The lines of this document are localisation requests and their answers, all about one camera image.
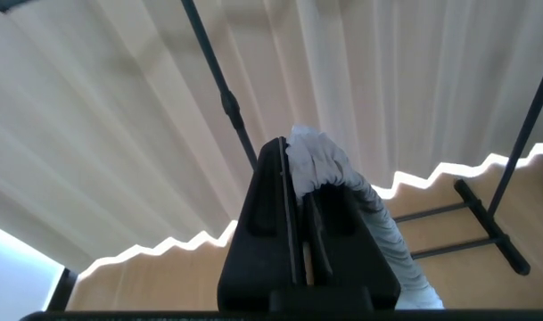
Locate beige curtain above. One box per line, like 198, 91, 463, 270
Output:
0, 0, 543, 274

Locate pale grey shorts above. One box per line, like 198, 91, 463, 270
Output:
284, 124, 445, 310

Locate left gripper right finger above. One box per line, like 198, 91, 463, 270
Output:
304, 181, 401, 311

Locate black clothes rack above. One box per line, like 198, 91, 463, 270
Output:
0, 0, 543, 276

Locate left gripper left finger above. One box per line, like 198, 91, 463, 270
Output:
217, 136, 306, 311

